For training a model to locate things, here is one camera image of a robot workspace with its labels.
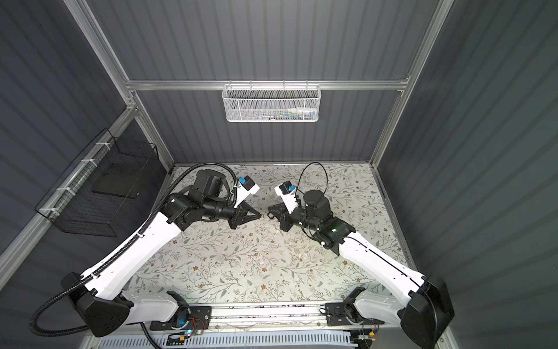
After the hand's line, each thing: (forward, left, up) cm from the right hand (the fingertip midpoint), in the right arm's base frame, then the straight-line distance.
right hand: (272, 210), depth 72 cm
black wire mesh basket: (+4, +59, +4) cm, 60 cm away
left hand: (-3, +4, +2) cm, 5 cm away
